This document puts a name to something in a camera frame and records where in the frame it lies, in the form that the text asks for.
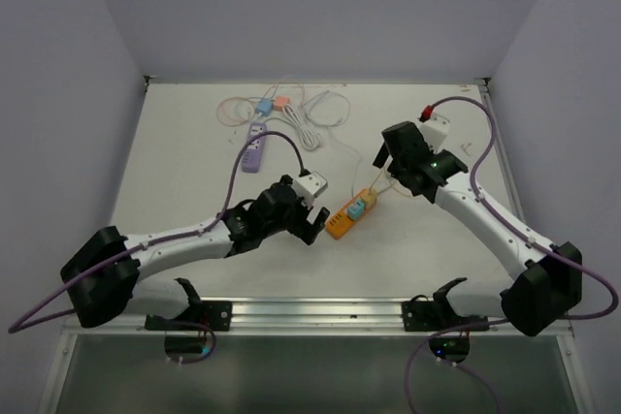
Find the orange power strip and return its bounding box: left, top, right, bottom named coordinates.
left=326, top=189, right=375, bottom=239

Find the yellow usb charger plug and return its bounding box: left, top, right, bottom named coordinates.
left=360, top=189, right=377, bottom=209

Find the teal usb charger plug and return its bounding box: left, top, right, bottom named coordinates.
left=345, top=199, right=366, bottom=221

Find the purple power strip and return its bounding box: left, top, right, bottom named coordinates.
left=241, top=122, right=268, bottom=174

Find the blue usb charger plug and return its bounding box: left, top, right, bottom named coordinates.
left=255, top=98, right=274, bottom=116

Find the pink usb charger plug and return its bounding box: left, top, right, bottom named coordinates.
left=273, top=96, right=290, bottom=111

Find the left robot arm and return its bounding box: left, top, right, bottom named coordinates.
left=60, top=171, right=329, bottom=330

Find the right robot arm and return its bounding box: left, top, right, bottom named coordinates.
left=374, top=121, right=582, bottom=336

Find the white thin usb cable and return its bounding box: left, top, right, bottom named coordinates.
left=300, top=89, right=389, bottom=195

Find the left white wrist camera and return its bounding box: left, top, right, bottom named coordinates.
left=292, top=172, right=328, bottom=207

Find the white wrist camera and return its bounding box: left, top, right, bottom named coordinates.
left=292, top=172, right=328, bottom=207
left=419, top=106, right=450, bottom=153

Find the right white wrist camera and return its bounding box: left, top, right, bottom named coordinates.
left=419, top=106, right=450, bottom=153

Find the white coiled power cord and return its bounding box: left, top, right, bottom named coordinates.
left=264, top=103, right=322, bottom=152

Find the aluminium front rail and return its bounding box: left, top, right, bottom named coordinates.
left=62, top=293, right=576, bottom=337

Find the pink thin usb cable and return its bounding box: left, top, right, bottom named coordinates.
left=215, top=78, right=307, bottom=128

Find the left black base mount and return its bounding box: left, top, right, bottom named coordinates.
left=145, top=278, right=233, bottom=332

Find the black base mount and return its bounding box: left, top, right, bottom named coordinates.
left=145, top=278, right=233, bottom=332
left=401, top=277, right=489, bottom=332

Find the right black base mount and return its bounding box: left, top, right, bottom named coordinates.
left=401, top=277, right=489, bottom=332

